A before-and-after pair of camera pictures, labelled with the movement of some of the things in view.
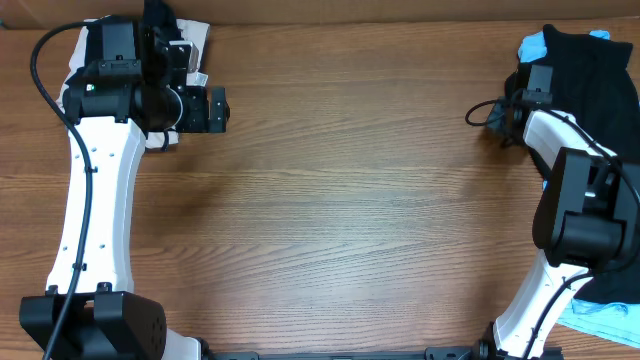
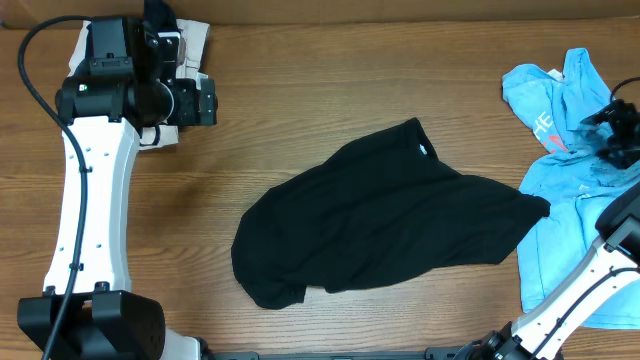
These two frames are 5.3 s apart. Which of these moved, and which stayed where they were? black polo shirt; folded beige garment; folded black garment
Moved: black polo shirt
Stayed: folded beige garment; folded black garment
